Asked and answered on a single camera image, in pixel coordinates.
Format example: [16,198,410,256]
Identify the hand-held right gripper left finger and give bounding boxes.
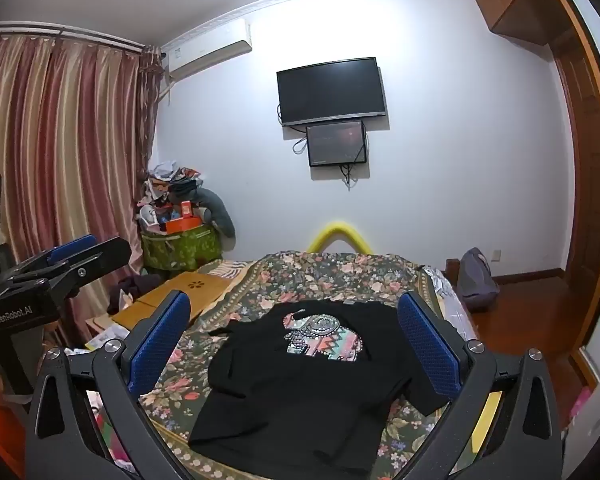
[26,290,193,480]

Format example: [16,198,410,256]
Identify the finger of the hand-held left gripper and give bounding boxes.
[10,236,132,302]
[0,234,98,281]

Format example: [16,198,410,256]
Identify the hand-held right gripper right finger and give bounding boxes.
[396,289,565,480]

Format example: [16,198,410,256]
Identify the black elephant print t-shirt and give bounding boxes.
[189,301,453,476]

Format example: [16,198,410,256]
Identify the dark purple clothes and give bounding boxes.
[107,274,165,315]

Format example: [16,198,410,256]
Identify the pile of mixed clothes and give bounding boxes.
[136,161,206,233]

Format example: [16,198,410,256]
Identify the white papers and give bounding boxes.
[84,324,131,352]

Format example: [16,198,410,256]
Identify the light wooden board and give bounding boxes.
[86,271,233,346]

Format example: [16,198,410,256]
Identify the grey purple backpack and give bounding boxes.
[456,247,501,313]

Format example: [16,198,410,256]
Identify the green fabric storage bag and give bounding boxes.
[141,225,223,273]

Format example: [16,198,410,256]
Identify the orange box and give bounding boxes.
[160,201,202,235]

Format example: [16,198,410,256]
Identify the striped cloth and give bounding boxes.
[206,260,255,282]

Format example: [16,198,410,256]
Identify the striped pink curtain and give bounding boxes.
[0,30,162,343]

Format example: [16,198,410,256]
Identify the floral bed blanket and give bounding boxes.
[145,250,486,480]

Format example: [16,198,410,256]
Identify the grey plush pillow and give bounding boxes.
[198,188,237,251]

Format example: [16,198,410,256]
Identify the yellow foam tube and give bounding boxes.
[307,220,373,253]

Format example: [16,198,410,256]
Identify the pink box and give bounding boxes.
[569,385,595,427]

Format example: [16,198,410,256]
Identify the white air conditioner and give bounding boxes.
[161,17,253,82]

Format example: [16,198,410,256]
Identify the brown wooden door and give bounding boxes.
[540,0,600,386]

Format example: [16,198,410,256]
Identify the white curtain rail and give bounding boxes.
[0,19,162,55]

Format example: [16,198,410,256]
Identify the small black wall monitor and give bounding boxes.
[306,120,369,167]

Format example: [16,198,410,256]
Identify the large black wall television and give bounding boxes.
[276,57,387,127]

